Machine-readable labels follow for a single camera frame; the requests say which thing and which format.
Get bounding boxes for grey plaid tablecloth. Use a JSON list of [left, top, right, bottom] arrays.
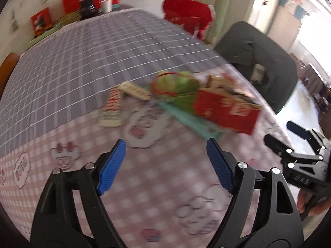
[[0, 8, 228, 158]]

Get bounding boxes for black jar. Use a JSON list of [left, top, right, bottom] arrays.
[[79, 0, 97, 20]]

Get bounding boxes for green plastic bag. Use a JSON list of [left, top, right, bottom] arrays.
[[151, 70, 201, 114]]

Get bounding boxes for red cardboard box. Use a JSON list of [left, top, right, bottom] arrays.
[[193, 74, 261, 135]]

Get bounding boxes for dark grey chair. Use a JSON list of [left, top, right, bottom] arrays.
[[214, 21, 298, 114]]

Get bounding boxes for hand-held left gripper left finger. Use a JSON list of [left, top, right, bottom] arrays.
[[30, 139, 127, 241]]

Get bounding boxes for red bag on chair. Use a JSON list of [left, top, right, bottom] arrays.
[[162, 0, 215, 40]]

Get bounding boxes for pale green curtain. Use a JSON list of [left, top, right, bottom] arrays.
[[185, 0, 236, 47]]

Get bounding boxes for red gift box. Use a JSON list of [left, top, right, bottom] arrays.
[[62, 0, 86, 14]]

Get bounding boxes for pink checked tablecloth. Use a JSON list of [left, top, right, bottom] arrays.
[[0, 64, 290, 248]]

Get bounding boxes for white cup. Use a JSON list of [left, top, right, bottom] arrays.
[[100, 0, 113, 13]]

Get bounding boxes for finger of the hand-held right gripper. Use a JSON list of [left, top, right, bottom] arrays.
[[287, 121, 326, 149], [264, 134, 321, 168]]

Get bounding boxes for small red picture box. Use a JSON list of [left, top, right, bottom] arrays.
[[31, 8, 51, 35]]

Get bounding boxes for person's right hand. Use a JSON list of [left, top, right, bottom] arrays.
[[297, 188, 325, 215]]

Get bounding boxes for red and white packet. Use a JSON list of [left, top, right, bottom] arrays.
[[98, 87, 123, 128]]

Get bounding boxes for brown wooden chair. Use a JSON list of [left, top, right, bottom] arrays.
[[0, 53, 20, 97]]

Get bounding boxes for beige wafer packet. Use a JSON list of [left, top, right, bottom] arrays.
[[120, 81, 151, 101]]

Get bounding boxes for teal plastic tray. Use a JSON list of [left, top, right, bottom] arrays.
[[156, 99, 225, 140]]

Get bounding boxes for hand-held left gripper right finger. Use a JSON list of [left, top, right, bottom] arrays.
[[206, 137, 304, 241]]

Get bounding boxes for green tray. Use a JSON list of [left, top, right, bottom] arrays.
[[28, 13, 80, 44]]

